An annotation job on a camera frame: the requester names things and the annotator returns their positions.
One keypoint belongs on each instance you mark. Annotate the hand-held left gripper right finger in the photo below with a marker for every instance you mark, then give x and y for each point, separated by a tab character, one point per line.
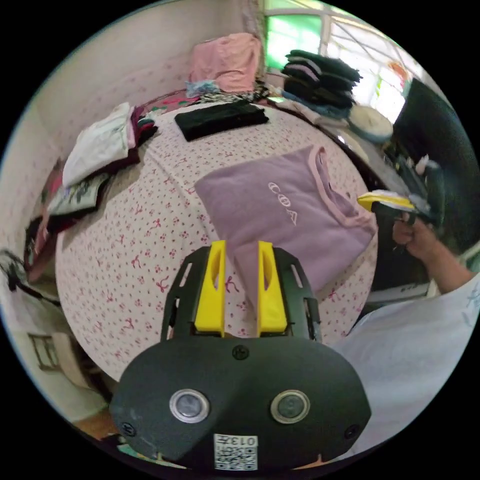
270	303

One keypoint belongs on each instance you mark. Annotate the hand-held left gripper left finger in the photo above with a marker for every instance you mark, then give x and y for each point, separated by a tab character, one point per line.
210	300

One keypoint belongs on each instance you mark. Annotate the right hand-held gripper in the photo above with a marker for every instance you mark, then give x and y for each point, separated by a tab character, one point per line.
390	217

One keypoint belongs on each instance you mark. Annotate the purple long sleeve shirt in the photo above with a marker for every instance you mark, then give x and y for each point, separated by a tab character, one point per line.
285	210

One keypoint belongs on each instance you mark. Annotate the person's right forearm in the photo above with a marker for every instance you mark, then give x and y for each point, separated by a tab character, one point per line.
448	268

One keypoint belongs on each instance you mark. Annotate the person's right hand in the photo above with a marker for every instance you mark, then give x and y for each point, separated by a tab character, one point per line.
416	238

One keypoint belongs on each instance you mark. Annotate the round pale cushion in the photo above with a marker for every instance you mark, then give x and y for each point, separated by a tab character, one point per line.
369	122

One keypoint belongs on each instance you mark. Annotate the bed with floral sheet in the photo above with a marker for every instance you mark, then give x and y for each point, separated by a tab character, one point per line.
150	240

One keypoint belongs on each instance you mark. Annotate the pile of dark clothes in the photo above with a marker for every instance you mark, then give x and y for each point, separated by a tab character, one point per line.
322	80

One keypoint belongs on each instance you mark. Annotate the person's body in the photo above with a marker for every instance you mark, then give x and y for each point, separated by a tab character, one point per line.
405	360

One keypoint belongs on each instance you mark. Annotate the pile of mixed printed clothes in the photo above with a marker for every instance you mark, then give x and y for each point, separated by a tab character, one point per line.
63	210

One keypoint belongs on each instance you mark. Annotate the black folded garment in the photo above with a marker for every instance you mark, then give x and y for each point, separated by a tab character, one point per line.
221	119

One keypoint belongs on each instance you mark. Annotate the pile of clothes with white top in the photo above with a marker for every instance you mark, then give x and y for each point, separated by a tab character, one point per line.
99	146

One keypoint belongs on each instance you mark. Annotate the window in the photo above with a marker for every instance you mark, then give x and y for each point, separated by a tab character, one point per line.
296	32

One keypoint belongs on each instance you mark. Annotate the pink folded blanket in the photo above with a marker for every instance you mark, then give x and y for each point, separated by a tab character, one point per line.
228	62

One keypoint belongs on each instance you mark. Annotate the pale curtain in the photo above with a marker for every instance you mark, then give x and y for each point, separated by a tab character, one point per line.
255	33

